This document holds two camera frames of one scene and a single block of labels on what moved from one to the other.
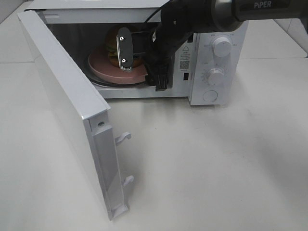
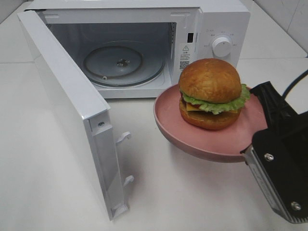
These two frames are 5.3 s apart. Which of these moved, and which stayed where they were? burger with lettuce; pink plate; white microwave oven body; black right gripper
Moved: pink plate; burger with lettuce; black right gripper
Stayed: white microwave oven body
